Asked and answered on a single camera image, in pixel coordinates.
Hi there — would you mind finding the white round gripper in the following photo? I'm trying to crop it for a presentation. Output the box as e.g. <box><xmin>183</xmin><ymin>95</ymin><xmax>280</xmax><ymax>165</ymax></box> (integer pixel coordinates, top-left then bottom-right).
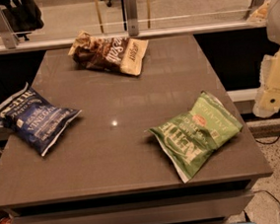
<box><xmin>252</xmin><ymin>49</ymin><xmax>280</xmax><ymax>118</ymax></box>

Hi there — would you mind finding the brown sea salt chip bag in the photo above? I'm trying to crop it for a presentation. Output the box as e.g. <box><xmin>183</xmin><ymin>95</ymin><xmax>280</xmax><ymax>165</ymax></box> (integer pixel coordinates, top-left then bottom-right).
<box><xmin>68</xmin><ymin>32</ymin><xmax>148</xmax><ymax>76</ymax></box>

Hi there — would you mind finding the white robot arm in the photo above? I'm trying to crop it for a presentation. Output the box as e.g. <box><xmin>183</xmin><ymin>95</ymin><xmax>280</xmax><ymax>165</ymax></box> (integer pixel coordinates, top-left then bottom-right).
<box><xmin>248</xmin><ymin>0</ymin><xmax>280</xmax><ymax>118</ymax></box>

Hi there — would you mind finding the green jalapeno chip bag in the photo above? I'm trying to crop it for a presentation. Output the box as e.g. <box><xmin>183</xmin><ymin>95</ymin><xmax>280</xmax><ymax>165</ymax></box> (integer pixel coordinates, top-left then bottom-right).
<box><xmin>150</xmin><ymin>91</ymin><xmax>243</xmax><ymax>183</ymax></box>

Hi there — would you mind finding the blue salt vinegar chip bag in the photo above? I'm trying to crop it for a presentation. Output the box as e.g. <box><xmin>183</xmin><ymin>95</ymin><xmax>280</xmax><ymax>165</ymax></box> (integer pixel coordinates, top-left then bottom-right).
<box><xmin>0</xmin><ymin>83</ymin><xmax>81</xmax><ymax>157</ymax></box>

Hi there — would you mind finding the dark bag behind glass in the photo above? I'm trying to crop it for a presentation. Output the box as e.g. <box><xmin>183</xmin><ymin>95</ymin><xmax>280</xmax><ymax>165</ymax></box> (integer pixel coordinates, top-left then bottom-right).
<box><xmin>0</xmin><ymin>0</ymin><xmax>44</xmax><ymax>40</ymax></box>

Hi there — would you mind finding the grey table drawer unit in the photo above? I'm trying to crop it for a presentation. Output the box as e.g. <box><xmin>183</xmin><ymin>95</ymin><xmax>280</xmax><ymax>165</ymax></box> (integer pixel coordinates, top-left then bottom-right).
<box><xmin>13</xmin><ymin>189</ymin><xmax>253</xmax><ymax>224</ymax></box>

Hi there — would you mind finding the glass railing panel with brackets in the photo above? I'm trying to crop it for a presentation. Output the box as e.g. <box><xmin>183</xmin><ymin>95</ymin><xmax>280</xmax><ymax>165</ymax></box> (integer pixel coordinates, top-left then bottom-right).
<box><xmin>0</xmin><ymin>0</ymin><xmax>278</xmax><ymax>51</ymax></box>

